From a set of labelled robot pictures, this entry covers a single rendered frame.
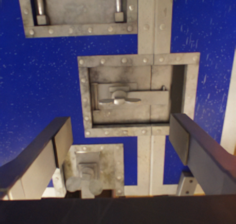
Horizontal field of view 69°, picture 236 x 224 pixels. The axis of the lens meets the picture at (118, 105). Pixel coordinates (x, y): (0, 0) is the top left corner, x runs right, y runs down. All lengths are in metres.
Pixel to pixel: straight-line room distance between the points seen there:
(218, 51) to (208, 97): 0.07
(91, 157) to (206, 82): 0.22
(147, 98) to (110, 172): 0.16
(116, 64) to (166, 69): 0.08
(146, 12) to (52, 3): 0.13
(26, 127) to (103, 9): 0.21
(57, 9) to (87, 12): 0.04
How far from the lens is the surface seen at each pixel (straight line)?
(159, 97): 0.28
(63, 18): 0.28
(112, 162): 0.33
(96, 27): 0.26
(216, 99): 0.30
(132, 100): 0.24
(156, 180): 0.34
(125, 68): 0.27
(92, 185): 0.32
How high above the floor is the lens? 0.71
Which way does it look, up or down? 17 degrees up
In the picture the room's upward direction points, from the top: 178 degrees clockwise
